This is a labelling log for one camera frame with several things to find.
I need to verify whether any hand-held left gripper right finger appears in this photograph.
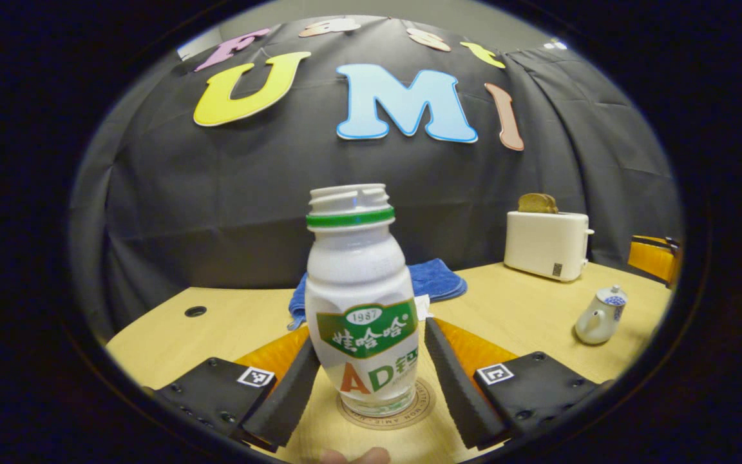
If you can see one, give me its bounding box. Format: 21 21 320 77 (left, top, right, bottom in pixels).
424 317 610 452

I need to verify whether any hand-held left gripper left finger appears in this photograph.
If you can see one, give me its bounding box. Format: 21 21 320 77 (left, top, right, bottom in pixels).
152 324 322 453

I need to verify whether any round beige coaster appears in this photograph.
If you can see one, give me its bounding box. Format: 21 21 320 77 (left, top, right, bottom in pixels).
337 377 437 430

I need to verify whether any white blue-patterned teacup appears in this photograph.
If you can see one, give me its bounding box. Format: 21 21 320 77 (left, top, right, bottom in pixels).
575 296 628 345

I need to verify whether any white water bottle green label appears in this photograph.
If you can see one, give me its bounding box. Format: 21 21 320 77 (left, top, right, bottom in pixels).
305 184 421 416

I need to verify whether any white toaster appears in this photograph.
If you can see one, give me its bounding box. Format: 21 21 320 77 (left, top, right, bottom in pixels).
504 211 595 283

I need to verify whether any blue folded cloth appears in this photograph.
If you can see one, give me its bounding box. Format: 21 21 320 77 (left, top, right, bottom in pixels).
287 258 468 331

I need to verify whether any brown toast slice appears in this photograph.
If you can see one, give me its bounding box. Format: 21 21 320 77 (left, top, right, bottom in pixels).
518 193 559 214

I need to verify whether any black backdrop cloth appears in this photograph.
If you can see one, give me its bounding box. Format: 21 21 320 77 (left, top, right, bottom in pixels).
71 16 684 336

